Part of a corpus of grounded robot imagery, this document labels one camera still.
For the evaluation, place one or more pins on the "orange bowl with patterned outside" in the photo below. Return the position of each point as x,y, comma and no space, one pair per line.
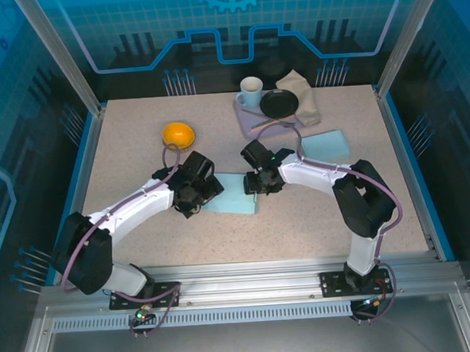
176,133

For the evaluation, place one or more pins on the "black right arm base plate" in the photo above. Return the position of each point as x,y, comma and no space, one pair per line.
331,283

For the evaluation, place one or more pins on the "beige cloth napkin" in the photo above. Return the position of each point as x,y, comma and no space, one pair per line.
302,96

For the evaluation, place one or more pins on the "aluminium frame post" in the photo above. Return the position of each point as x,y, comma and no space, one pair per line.
60,51
411,29

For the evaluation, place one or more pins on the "aluminium mounting rail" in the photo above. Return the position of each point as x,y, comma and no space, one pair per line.
249,283

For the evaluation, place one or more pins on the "grey metal front panel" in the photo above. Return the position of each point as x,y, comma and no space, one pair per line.
245,343

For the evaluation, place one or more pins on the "silver metal knife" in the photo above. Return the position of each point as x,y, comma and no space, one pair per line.
260,125

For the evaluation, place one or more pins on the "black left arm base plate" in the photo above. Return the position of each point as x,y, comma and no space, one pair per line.
119,300

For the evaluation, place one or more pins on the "aluminium table side rail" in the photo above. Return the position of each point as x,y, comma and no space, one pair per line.
83,185
405,165

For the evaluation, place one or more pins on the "black round plate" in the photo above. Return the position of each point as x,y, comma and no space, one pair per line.
278,103

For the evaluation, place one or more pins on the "lavender plastic tray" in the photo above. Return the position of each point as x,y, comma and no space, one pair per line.
249,119

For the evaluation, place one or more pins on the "light blue paper box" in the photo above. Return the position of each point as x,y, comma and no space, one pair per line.
327,144
236,196

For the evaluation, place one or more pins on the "pale blue mug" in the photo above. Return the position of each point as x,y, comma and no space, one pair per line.
250,97

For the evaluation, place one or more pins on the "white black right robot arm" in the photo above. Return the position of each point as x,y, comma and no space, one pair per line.
318,175

